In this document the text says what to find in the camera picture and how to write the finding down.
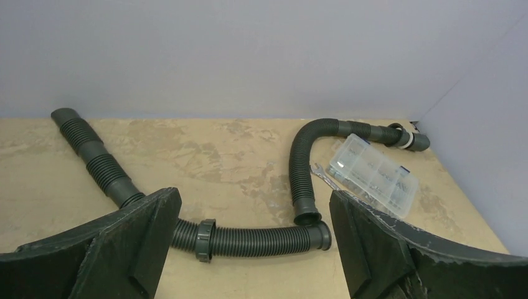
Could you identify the silver open-end wrench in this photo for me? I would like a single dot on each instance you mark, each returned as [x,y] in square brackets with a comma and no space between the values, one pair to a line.
[318,170]

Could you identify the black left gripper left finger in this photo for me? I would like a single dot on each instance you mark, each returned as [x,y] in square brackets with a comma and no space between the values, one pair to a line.
[119,255]

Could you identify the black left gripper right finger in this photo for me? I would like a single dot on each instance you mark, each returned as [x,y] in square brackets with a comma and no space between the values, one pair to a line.
[384,257]

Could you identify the clear plastic compartment box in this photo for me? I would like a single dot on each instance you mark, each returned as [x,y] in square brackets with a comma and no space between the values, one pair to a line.
[372,176]

